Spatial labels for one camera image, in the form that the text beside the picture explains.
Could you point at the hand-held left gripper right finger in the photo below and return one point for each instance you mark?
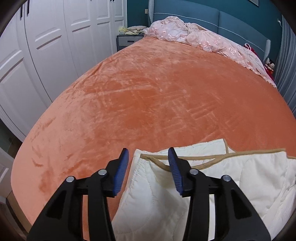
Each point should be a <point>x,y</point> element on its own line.
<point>177,176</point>

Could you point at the blue padded headboard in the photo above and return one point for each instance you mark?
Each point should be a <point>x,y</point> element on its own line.
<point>208,14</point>

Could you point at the white wardrobe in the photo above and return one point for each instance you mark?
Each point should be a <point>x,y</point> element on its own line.
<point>57,34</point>

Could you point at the cream quilted jacket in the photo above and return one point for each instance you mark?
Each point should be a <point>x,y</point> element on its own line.
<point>242,185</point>

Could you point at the framed wall picture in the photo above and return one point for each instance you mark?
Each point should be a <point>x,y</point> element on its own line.
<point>254,2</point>

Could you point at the pink embroidered quilt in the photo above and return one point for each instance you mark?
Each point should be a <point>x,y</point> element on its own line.
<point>203,39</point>

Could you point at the red plush toys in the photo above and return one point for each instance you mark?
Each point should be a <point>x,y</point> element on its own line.
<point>269,66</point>

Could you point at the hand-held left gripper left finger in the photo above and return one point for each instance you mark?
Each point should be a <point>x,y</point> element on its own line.
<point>120,173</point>

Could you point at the grey-blue curtain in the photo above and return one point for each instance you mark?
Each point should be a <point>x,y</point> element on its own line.
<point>285,64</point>

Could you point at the dark nightstand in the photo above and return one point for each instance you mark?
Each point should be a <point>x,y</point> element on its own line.
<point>126,41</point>

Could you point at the white panelled door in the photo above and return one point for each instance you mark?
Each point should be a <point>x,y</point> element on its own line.
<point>4,171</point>

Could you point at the beige cloth pile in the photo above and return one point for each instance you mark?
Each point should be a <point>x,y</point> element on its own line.
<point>133,30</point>

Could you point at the orange plush blanket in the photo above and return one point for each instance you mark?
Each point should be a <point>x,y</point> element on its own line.
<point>150,97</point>

